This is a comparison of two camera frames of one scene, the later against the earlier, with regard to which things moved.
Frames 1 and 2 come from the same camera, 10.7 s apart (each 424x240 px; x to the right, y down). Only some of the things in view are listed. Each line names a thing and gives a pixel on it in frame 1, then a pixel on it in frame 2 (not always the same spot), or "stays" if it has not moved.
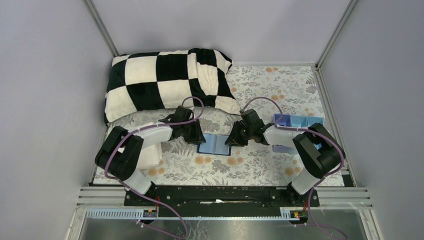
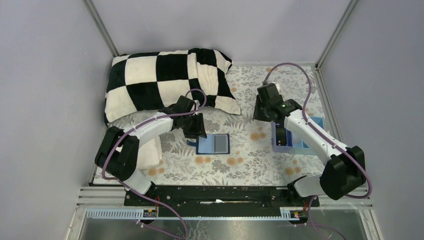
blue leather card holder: (215, 144) stays
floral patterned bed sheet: (270, 90) stays
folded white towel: (152, 155) stays
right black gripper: (241, 133) to (261, 110)
